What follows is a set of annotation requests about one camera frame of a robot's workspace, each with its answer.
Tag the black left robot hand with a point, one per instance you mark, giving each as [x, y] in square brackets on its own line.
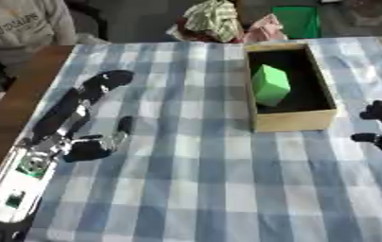
[67, 105]

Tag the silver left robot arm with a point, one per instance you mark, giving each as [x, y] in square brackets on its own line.
[20, 186]

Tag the tan cardboard box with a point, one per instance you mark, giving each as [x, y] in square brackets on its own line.
[291, 88]

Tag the person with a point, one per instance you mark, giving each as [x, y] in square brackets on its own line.
[18, 31]

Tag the green block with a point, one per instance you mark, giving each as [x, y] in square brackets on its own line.
[270, 85]

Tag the green bin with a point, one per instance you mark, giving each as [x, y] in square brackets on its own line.
[297, 20]

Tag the pink bag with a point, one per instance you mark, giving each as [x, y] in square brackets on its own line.
[263, 30]

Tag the green white striped cloth bundle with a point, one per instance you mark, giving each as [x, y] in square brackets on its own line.
[213, 19]

